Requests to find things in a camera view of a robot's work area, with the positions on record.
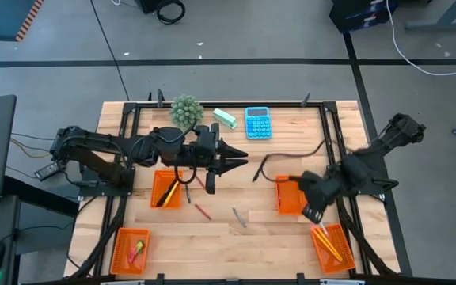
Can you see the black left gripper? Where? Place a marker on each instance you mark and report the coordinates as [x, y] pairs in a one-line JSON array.
[[214, 158]]

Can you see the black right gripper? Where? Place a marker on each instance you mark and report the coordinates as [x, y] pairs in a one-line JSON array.
[[321, 190]]

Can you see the white pencil with yellow cap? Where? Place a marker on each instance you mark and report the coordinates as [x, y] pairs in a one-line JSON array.
[[323, 228]]

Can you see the grey crayon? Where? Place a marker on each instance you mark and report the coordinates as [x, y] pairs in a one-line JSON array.
[[239, 217]]

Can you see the yellow highlighter marker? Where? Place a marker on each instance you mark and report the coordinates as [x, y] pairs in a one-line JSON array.
[[171, 194]]

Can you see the black pen with clip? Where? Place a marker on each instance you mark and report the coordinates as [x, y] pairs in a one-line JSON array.
[[164, 196]]

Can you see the pink eraser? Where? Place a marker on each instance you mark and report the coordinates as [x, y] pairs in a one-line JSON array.
[[132, 254]]

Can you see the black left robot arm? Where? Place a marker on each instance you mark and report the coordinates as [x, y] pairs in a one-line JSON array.
[[101, 140]]

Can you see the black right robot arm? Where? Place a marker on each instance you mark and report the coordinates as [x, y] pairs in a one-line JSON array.
[[402, 128]]

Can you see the orange perforated plastic bin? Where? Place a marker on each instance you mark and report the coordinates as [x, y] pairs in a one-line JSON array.
[[289, 202], [340, 237], [123, 261], [156, 198]]

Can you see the mint green stapler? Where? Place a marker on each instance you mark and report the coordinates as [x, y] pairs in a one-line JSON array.
[[225, 118]]

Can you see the blue calculator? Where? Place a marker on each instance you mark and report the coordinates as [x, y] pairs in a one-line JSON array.
[[258, 123]]

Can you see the green succulent in white pot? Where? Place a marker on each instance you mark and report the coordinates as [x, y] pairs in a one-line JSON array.
[[186, 111]]

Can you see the small black box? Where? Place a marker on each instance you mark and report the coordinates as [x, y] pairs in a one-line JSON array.
[[147, 4]]

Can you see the black power adapter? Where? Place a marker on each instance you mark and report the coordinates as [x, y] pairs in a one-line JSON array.
[[46, 172]]

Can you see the black equipment case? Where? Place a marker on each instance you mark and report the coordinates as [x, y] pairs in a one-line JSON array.
[[360, 14]]

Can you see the grey metal stand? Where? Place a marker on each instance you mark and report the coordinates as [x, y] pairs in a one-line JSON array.
[[445, 20]]

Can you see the teal platform with hazard stripes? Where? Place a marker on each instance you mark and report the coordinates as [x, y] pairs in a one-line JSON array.
[[6, 17]]

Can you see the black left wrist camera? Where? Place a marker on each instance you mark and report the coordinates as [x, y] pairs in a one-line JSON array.
[[203, 138]]

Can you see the black table frame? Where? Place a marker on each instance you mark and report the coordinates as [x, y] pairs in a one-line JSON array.
[[232, 104]]

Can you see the black diagonal frame strut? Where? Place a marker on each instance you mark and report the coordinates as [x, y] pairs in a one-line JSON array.
[[364, 245], [101, 241]]

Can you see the black frame clamp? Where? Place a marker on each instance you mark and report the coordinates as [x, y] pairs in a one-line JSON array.
[[160, 278], [305, 99], [149, 96], [300, 278], [160, 97]]

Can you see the silver frame bracket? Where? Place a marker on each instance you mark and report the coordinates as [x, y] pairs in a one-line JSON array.
[[123, 282], [342, 282]]

